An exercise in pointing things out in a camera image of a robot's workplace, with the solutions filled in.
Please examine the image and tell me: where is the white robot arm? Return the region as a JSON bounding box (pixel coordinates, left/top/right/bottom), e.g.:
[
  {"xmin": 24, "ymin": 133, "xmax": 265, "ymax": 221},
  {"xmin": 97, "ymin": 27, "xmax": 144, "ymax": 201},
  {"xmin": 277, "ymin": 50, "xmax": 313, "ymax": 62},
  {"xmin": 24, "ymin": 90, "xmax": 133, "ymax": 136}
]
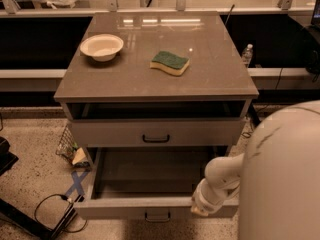
[{"xmin": 191, "ymin": 101, "xmax": 320, "ymax": 240}]

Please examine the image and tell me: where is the black metal stand base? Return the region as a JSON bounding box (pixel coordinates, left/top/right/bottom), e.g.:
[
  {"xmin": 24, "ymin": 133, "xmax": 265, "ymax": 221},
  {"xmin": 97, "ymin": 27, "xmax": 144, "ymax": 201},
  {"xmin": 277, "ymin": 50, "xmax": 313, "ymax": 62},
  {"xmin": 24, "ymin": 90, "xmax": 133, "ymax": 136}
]
[{"xmin": 0, "ymin": 194, "xmax": 84, "ymax": 240}]

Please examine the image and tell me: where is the white paper bowl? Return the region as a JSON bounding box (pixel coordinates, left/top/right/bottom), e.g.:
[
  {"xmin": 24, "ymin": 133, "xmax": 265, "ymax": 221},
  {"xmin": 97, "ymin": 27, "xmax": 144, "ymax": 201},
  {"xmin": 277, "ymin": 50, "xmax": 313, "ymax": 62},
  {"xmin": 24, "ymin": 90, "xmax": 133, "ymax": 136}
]
[{"xmin": 80, "ymin": 34, "xmax": 124, "ymax": 62}]

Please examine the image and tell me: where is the green yellow sponge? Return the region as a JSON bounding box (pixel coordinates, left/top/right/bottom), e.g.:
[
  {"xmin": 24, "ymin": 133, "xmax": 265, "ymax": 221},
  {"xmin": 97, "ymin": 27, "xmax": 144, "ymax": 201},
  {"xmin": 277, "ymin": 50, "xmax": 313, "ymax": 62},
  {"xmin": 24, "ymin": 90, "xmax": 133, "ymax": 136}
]
[{"xmin": 150, "ymin": 51, "xmax": 190, "ymax": 76}]

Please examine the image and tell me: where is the grey top drawer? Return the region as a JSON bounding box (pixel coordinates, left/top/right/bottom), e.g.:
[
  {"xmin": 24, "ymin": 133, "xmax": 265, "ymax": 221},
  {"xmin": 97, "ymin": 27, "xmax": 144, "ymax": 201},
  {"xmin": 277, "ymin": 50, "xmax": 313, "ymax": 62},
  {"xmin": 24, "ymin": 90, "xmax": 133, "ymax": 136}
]
[{"xmin": 69, "ymin": 119, "xmax": 245, "ymax": 147}]

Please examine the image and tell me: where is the blue tape cross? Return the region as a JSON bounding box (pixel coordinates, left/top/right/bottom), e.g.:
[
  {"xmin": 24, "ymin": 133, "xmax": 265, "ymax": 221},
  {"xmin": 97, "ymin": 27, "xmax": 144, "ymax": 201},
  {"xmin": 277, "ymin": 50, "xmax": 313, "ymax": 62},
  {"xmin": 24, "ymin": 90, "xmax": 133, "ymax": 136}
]
[{"xmin": 65, "ymin": 170, "xmax": 89, "ymax": 197}]

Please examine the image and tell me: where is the grey drawer cabinet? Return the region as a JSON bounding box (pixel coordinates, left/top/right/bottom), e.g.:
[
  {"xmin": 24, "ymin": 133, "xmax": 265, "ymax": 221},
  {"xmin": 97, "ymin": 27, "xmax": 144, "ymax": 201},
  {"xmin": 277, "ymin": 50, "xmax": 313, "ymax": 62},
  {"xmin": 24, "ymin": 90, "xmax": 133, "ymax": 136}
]
[{"xmin": 53, "ymin": 11, "xmax": 260, "ymax": 158}]

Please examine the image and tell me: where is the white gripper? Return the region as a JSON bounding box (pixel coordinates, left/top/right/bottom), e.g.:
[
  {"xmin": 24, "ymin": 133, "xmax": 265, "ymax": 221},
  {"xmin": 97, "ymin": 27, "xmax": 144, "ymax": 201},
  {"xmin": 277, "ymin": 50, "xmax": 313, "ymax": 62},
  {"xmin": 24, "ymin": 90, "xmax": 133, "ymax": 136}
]
[{"xmin": 191, "ymin": 179, "xmax": 228, "ymax": 217}]

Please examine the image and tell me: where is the grey drawer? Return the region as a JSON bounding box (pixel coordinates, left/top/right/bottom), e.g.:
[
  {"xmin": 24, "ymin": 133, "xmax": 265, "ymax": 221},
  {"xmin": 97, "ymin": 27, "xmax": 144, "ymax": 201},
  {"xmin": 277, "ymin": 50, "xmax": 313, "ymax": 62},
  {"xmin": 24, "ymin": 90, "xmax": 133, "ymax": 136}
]
[
  {"xmin": 69, "ymin": 119, "xmax": 245, "ymax": 147},
  {"xmin": 73, "ymin": 146, "xmax": 240, "ymax": 223}
]

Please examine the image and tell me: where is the wire mesh basket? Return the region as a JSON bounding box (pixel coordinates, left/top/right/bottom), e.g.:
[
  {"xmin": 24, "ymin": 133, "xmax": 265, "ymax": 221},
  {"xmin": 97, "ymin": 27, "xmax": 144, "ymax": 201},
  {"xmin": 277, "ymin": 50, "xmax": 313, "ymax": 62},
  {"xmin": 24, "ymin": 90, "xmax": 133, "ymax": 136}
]
[{"xmin": 56, "ymin": 126, "xmax": 90, "ymax": 168}]

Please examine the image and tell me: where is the black table leg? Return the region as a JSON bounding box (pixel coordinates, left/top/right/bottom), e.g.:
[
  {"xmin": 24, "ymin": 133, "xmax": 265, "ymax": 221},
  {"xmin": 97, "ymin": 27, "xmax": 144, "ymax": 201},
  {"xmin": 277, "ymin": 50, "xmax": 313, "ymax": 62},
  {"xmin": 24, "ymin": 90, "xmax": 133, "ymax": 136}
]
[{"xmin": 248, "ymin": 104, "xmax": 260, "ymax": 127}]

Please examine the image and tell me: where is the black floor cable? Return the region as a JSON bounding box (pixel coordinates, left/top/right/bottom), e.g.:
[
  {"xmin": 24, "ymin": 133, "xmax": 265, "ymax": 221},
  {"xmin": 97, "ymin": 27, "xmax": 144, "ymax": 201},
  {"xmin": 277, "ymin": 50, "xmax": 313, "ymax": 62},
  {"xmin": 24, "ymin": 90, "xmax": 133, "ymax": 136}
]
[{"xmin": 33, "ymin": 193, "xmax": 88, "ymax": 234}]

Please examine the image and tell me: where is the clear plastic water bottle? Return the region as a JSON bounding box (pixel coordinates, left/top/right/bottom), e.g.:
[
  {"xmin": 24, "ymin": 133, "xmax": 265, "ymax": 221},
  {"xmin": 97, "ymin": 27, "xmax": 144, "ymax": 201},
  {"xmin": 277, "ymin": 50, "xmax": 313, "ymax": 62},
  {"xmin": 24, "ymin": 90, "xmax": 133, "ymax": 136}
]
[{"xmin": 241, "ymin": 44, "xmax": 253, "ymax": 68}]

